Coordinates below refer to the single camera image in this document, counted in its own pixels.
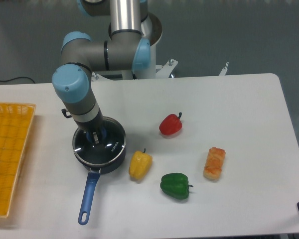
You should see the white metal base frame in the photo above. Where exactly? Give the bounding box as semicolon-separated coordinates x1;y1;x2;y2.
91;58;230;81

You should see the yellow bell pepper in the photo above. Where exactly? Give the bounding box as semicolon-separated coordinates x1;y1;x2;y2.
129;148;153;180

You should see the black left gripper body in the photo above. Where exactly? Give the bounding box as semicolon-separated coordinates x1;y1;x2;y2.
72;110;103;133

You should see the yellow woven basket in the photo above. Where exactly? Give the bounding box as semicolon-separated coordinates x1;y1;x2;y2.
0;102;36;218

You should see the green bell pepper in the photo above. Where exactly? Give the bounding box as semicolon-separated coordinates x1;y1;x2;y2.
160;173;193;200

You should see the orange toast bread loaf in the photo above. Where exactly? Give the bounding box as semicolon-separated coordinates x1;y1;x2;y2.
203;147;226;180

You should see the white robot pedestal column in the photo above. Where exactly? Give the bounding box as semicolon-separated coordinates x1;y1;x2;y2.
123;12;162;79

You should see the red bell pepper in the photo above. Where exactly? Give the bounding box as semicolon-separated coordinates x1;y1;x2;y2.
159;112;182;135

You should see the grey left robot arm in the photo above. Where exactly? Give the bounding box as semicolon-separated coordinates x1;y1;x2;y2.
52;0;150;143

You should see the black cable on floor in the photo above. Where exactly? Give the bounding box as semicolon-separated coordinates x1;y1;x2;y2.
0;76;36;84

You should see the glass lid with blue knob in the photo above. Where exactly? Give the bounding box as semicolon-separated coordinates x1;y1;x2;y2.
72;117;126;167

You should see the dark blue saucepan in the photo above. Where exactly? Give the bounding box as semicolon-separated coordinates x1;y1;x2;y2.
78;158;125;225

